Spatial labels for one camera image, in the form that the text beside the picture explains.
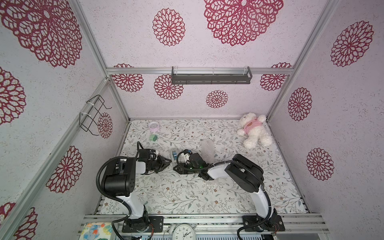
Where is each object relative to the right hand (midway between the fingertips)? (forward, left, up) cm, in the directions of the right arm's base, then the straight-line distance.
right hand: (173, 167), depth 91 cm
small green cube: (+23, +17, 0) cm, 29 cm away
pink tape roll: (+34, +18, 0) cm, 38 cm away
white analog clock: (-33, -9, +1) cm, 34 cm away
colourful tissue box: (-34, +30, +4) cm, 45 cm away
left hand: (+5, +2, -2) cm, 5 cm away
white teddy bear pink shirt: (+30, -53, +3) cm, 61 cm away
